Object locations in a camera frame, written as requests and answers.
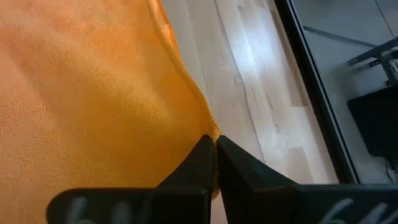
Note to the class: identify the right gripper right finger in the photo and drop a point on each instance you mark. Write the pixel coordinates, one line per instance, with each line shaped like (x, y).
(248, 189)

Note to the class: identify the grey metal stand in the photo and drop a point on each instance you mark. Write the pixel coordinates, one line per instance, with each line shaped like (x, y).
(373, 52)

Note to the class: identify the orange microfiber towel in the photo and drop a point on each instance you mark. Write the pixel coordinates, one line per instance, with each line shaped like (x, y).
(93, 93)

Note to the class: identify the black equipment box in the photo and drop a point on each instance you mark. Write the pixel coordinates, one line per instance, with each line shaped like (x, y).
(379, 121)

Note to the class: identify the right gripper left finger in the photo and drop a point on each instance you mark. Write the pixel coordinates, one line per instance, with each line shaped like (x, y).
(199, 174)

